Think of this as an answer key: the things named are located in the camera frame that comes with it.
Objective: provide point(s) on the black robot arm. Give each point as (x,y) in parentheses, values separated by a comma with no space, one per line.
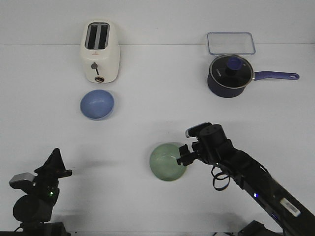
(34,209)
(281,206)

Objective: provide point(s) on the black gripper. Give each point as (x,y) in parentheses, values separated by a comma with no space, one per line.
(46,182)
(213,147)

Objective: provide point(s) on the glass pot lid blue knob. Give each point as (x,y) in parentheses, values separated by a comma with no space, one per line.
(230,65)

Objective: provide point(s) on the blue bowl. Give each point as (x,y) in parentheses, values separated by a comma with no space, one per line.
(97,104)

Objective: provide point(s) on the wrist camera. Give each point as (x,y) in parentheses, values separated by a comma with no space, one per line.
(22,181)
(193,131)

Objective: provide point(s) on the dark blue saucepan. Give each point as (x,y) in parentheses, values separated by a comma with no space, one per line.
(232,86)

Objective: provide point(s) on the white toaster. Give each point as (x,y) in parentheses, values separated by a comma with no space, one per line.
(100,51)

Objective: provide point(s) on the clear plastic food container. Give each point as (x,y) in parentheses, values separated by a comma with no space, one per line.
(240,43)

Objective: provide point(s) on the green bowl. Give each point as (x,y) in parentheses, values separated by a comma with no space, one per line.
(163,162)

